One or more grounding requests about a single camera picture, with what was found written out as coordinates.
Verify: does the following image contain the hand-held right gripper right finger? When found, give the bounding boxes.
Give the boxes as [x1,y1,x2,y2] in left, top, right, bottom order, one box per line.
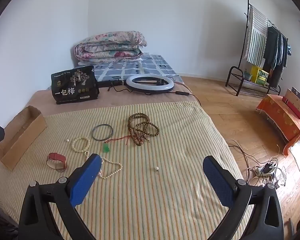
[202,155,284,240]

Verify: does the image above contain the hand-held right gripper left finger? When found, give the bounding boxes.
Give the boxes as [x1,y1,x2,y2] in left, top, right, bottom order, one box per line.
[18,153,102,240]

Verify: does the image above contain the cardboard box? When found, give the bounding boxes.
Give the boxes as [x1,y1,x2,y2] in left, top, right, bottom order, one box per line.
[0,105,48,170]

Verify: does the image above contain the white bead bracelet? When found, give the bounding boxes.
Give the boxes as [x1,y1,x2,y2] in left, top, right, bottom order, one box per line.
[71,136,92,152]

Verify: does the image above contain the brown wooden bead necklace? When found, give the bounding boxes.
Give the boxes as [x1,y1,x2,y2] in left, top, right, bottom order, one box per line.
[127,113,160,147]

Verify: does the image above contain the white power strip with chargers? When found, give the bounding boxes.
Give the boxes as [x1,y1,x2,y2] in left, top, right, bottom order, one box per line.
[255,163,277,178]

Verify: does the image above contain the grey thin bangle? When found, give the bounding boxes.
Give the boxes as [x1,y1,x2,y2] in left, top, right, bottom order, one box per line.
[91,124,114,141]

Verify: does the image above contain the striped yellow blanket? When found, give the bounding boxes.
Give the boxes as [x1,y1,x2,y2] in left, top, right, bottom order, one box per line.
[0,101,252,240]

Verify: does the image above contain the orange cloth covered table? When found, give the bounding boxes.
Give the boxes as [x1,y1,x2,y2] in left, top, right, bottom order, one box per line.
[256,94,300,158]

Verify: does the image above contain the black printed snack bag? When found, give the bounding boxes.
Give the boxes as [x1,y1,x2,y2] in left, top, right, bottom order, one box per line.
[51,65,100,105]

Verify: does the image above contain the black tripod stand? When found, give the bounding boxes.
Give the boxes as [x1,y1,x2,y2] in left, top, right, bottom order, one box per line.
[97,79,127,88]

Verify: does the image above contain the beige and red box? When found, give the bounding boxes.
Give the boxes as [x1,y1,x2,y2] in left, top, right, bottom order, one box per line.
[282,87,300,119]

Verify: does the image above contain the green printed box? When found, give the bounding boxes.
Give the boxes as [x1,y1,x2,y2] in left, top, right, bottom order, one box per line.
[255,68,269,85]

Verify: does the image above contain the white cloth under quilt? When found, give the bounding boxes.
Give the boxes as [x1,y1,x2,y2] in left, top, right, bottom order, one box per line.
[77,59,143,67]

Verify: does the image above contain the black metal clothes rack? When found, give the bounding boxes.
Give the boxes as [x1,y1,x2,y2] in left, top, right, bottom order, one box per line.
[225,0,290,97]

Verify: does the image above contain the yellow box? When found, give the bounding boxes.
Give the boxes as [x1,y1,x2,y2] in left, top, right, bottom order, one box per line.
[250,65,262,83]

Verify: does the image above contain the folded floral quilt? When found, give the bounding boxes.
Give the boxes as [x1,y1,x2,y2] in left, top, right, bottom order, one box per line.
[74,31,148,64]

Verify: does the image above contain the dark hanging coat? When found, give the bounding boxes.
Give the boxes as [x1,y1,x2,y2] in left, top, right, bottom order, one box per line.
[263,26,281,87]

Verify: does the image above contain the blue denim jacket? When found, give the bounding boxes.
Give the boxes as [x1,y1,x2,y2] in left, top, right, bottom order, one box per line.
[275,34,292,68]

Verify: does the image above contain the striped hanging cloth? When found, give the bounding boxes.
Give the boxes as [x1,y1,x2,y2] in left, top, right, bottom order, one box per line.
[244,6,269,65]

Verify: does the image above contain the white pearl necklace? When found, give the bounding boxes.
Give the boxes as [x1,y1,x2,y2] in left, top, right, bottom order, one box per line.
[84,151,123,180]

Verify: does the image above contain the tangled floor cables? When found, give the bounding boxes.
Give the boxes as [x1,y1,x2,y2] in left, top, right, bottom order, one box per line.
[227,140,287,188]

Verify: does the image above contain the green jade pendant red cord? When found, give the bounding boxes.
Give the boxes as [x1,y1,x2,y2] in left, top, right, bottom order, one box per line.
[103,134,138,153]

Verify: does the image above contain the red strap wristwatch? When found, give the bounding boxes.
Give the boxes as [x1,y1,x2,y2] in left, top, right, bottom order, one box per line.
[46,152,68,173]

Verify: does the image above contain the black ring light cable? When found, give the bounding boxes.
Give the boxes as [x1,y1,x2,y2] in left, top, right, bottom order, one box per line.
[107,80,202,107]

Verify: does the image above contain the white ring light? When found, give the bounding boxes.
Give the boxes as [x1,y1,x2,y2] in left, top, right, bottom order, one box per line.
[125,75,175,92]

